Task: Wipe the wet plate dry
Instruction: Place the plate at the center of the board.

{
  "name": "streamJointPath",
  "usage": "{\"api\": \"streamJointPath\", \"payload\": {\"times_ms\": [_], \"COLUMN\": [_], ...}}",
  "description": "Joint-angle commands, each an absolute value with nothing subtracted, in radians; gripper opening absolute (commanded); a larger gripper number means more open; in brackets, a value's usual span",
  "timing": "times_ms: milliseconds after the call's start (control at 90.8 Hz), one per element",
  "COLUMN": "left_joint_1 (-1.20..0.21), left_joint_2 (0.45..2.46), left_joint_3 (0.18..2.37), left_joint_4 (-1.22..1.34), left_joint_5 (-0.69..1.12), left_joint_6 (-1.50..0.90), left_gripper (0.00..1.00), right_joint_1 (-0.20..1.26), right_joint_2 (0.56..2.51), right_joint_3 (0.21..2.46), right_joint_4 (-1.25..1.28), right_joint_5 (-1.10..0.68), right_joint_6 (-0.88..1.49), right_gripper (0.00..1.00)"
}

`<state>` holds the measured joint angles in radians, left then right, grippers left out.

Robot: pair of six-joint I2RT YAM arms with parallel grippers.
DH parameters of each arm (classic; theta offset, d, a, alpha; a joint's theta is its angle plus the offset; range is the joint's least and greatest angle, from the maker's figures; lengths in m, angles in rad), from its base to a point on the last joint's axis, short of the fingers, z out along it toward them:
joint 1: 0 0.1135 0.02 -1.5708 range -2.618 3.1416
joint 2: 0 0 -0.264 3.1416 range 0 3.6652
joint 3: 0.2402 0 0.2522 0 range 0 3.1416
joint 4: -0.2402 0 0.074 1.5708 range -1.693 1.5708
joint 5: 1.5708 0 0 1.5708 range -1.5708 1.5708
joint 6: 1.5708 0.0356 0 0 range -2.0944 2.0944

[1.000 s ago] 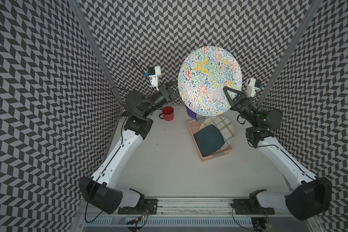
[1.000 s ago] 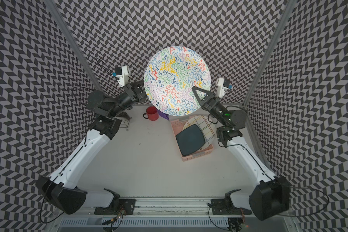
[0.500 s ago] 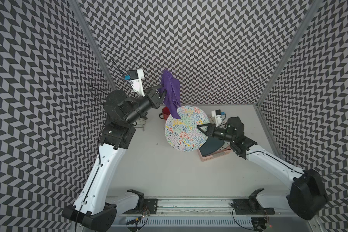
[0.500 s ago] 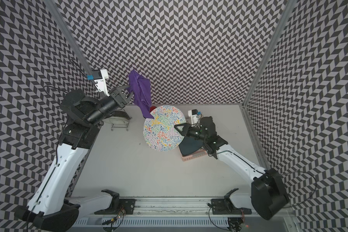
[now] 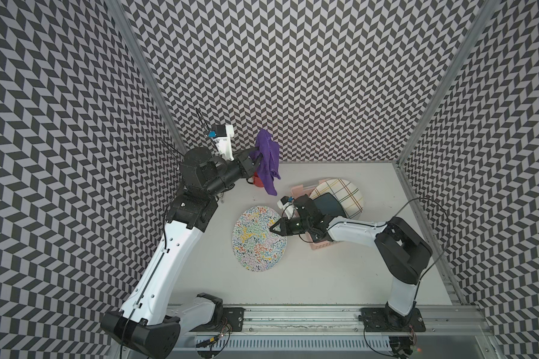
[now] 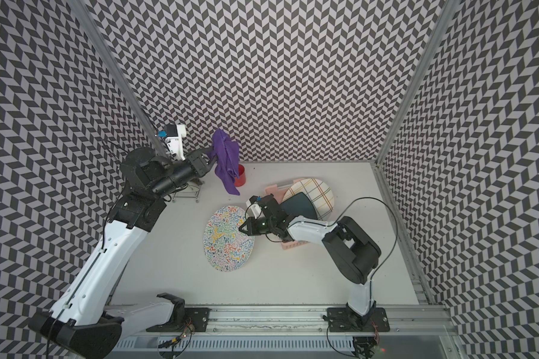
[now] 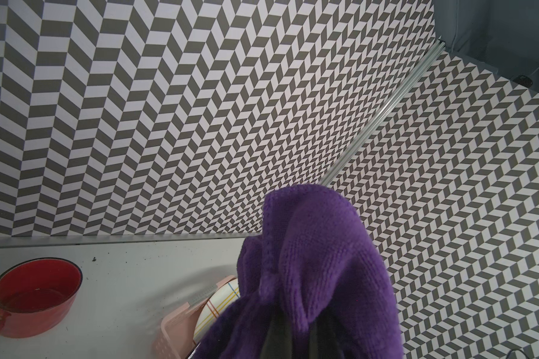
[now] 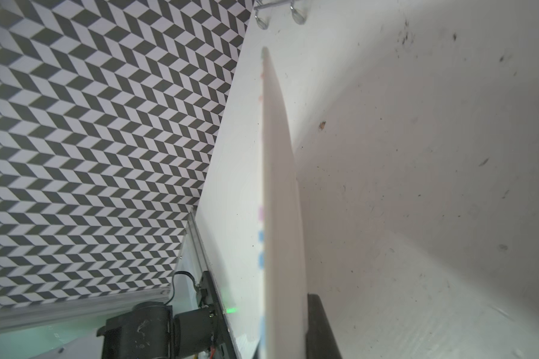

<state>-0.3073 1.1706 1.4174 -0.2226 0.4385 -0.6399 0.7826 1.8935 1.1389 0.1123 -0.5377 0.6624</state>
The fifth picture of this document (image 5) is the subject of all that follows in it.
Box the purple microfibre cloth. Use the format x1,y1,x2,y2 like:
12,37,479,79
249,130,281,196

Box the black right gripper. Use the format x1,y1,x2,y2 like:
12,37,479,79
269,215,311,236

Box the aluminium corner post left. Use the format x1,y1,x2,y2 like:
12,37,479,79
105,0,187,163

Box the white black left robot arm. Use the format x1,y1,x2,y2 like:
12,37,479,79
100,147,264,358

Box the aluminium corner post right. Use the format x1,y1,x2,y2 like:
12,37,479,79
396,0,501,167

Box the red ceramic mug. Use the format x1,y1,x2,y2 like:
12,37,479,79
246,172,264,188

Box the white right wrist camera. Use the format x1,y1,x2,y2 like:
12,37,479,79
278,196,296,219

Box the aluminium corner post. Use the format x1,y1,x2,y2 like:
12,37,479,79
105,0,187,163
396,0,501,167

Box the pink plastic basket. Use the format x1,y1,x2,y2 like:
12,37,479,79
290,178,339,251

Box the dark teal square plate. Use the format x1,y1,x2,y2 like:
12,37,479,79
313,193,347,218

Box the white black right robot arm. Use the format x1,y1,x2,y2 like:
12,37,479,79
269,193,433,329

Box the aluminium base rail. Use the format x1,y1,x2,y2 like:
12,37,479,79
221,305,493,336

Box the plaid striped round plate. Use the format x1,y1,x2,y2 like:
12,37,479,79
309,179,364,219

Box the colourful squiggle pattern plate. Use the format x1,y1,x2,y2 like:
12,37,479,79
231,206,287,272

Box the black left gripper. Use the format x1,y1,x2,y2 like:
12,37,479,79
204,146,264,197

